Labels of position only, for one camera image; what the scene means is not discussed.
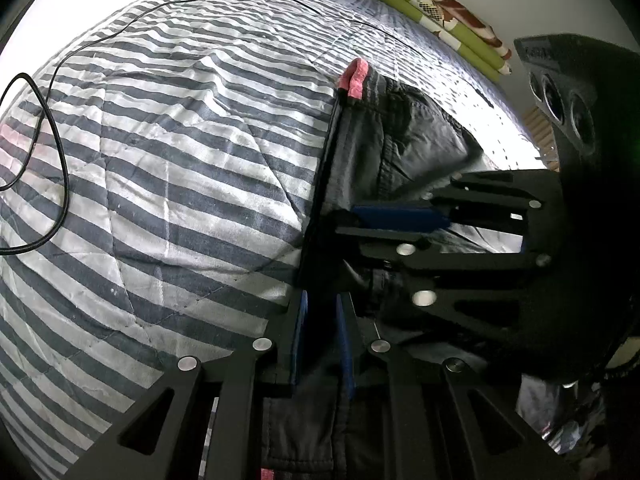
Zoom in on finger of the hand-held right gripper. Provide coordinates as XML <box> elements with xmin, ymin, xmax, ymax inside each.
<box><xmin>334</xmin><ymin>225</ymin><xmax>553</xmax><ymax>357</ymax></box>
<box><xmin>350</xmin><ymin>169</ymin><xmax>561</xmax><ymax>235</ymax></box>

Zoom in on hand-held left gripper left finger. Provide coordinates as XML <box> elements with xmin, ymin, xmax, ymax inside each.
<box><xmin>75</xmin><ymin>290</ymin><xmax>309</xmax><ymax>480</ymax></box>

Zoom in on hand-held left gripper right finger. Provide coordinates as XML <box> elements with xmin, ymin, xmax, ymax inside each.
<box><xmin>336</xmin><ymin>292</ymin><xmax>566</xmax><ymax>480</ymax></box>

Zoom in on black pants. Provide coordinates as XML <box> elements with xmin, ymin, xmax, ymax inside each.
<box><xmin>260</xmin><ymin>57</ymin><xmax>501</xmax><ymax>480</ymax></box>

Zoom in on pink fabric tag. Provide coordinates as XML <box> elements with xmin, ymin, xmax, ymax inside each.
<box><xmin>339</xmin><ymin>58</ymin><xmax>369</xmax><ymax>101</ymax></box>

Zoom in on brown patterned folded blanket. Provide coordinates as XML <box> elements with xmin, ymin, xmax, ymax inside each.
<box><xmin>399</xmin><ymin>0</ymin><xmax>513</xmax><ymax>58</ymax></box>

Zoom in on grey striped blanket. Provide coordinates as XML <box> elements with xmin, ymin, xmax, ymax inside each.
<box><xmin>0</xmin><ymin>0</ymin><xmax>556</xmax><ymax>480</ymax></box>

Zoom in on wooden slatted rail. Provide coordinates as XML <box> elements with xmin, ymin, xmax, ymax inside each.
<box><xmin>522</xmin><ymin>107</ymin><xmax>563</xmax><ymax>171</ymax></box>

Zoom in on black cable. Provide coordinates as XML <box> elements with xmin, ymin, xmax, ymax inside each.
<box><xmin>0</xmin><ymin>0</ymin><xmax>496</xmax><ymax>256</ymax></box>

